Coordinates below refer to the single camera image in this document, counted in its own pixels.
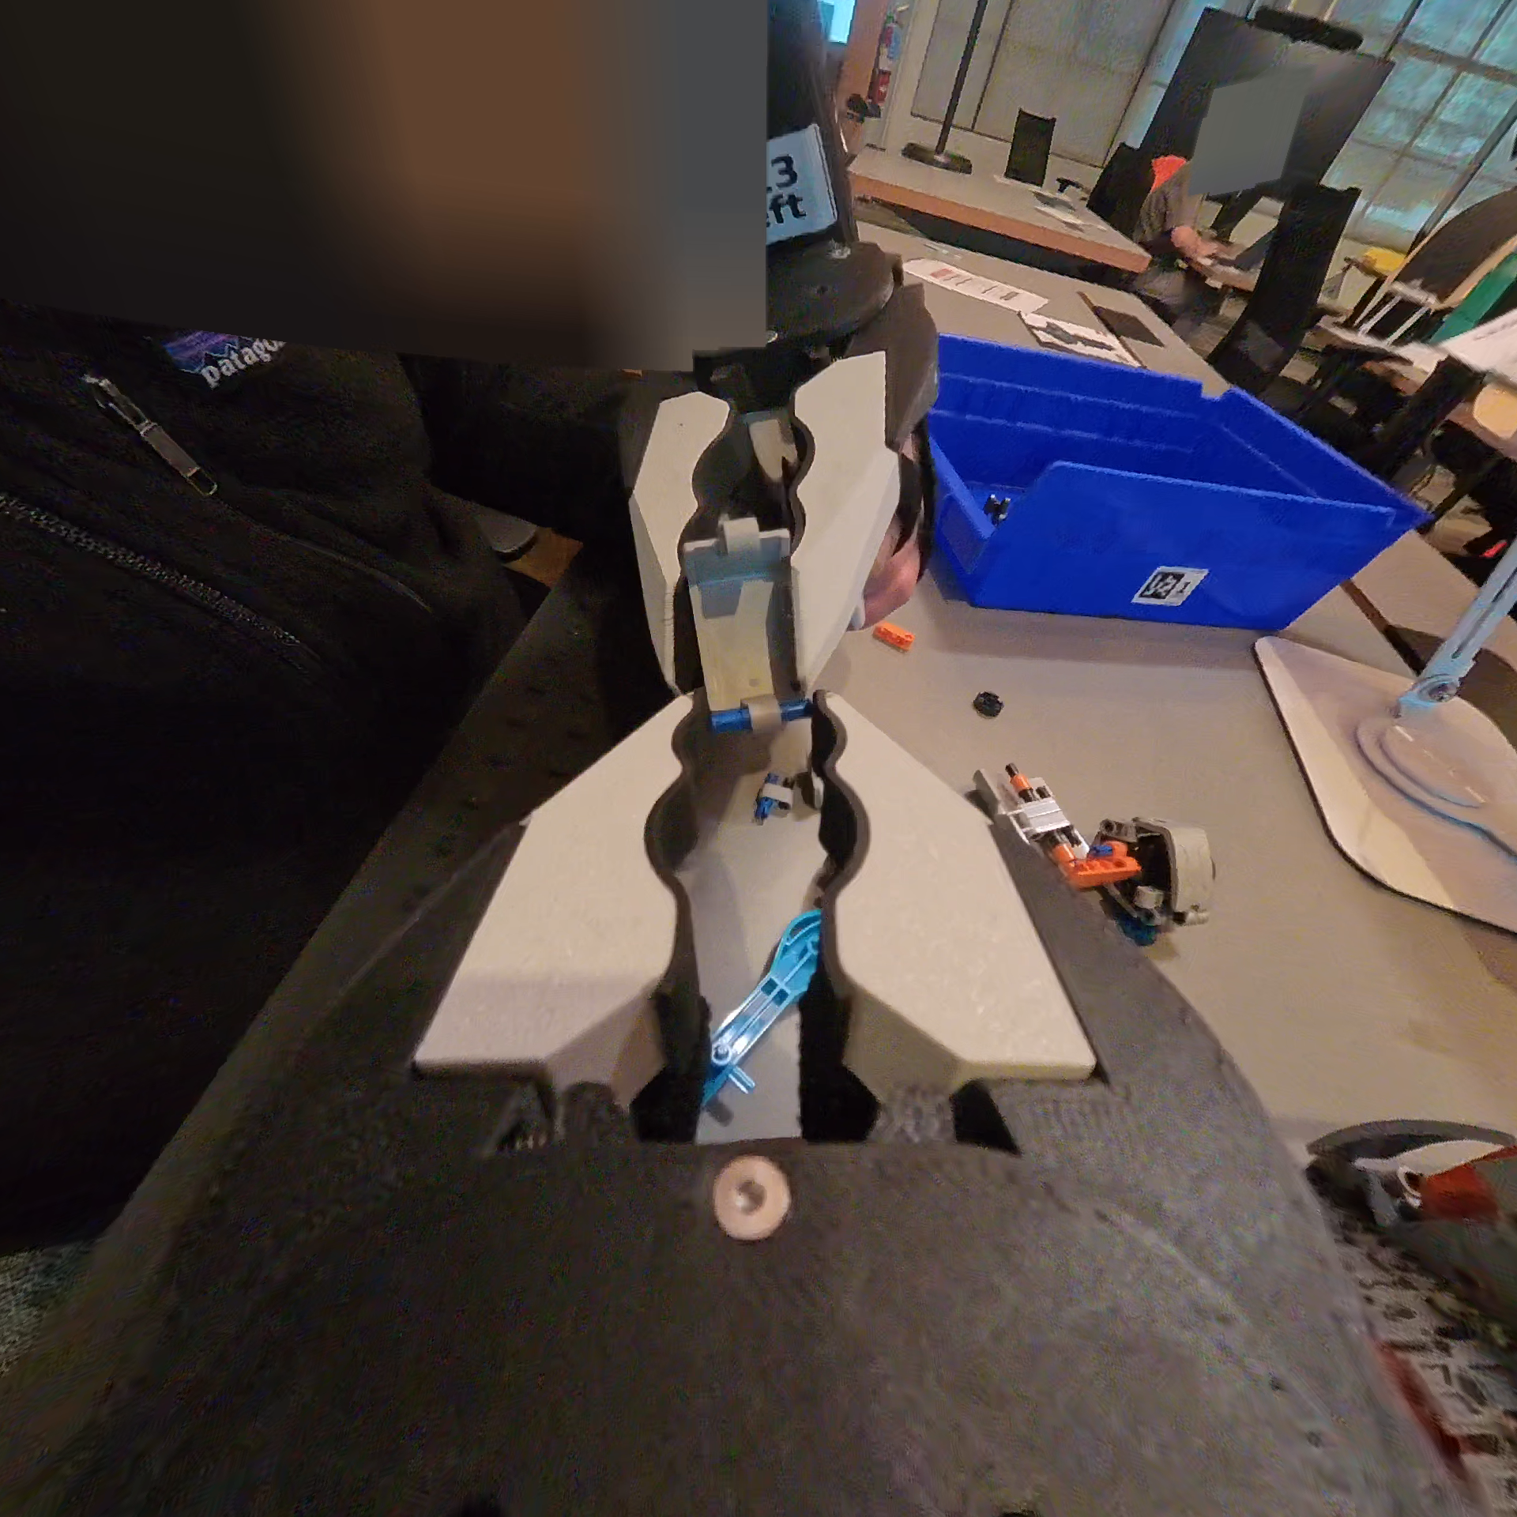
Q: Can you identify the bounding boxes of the person's left hand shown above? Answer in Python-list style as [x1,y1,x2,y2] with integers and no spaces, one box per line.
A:
[853,539,929,628]

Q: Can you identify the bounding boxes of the blue plastic bin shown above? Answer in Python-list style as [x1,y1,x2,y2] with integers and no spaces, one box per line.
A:
[924,336,1435,628]

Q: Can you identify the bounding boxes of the printed paper sheets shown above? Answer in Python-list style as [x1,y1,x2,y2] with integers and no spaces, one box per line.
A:
[919,259,1148,367]

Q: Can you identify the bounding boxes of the blue brick separator tool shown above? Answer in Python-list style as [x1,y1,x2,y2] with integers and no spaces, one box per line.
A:
[699,911,826,1108]

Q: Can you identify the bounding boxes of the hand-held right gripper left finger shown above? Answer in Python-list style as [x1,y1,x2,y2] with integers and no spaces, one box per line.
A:
[413,690,701,1093]

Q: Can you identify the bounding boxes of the grey orange tracked toy robot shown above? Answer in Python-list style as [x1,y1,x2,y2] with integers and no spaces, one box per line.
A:
[1302,1120,1517,1517]

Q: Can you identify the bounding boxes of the grey curved panel brick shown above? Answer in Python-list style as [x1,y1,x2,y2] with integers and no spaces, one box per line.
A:
[681,516,796,711]

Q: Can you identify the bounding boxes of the long background table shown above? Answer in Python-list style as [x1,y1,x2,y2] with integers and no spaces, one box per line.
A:
[845,147,1152,285]

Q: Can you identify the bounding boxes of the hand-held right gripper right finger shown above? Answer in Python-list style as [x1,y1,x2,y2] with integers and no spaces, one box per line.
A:
[810,689,1098,1099]

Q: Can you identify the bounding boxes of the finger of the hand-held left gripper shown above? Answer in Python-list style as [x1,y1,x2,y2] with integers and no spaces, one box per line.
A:
[783,348,905,697]
[626,391,736,697]

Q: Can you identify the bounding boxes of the grey orange brick assembly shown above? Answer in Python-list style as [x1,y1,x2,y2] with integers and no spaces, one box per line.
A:
[973,760,1217,947]

